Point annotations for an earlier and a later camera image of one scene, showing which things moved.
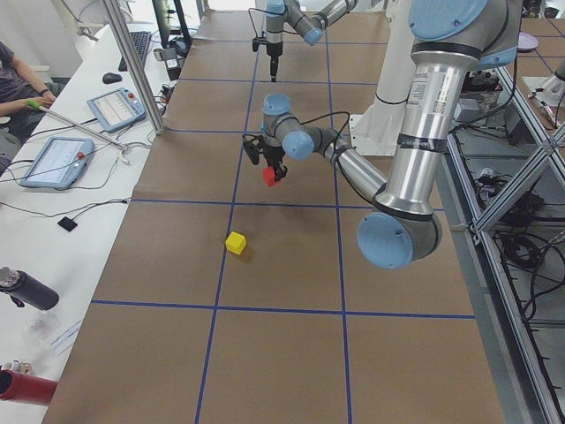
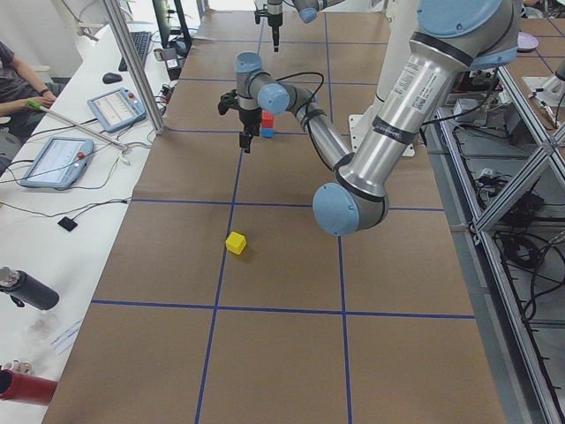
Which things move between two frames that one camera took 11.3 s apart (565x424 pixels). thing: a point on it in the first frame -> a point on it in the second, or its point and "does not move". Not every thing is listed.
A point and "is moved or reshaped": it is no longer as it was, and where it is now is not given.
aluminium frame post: [141, 80] does not move
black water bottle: [24, 289] does not move
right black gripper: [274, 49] -> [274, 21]
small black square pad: [67, 223] does not move
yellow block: [235, 243] does not move
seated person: [21, 96] does not move
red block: [269, 175] is moved or reshaped
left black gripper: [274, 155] -> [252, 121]
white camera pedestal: [377, 130] does not move
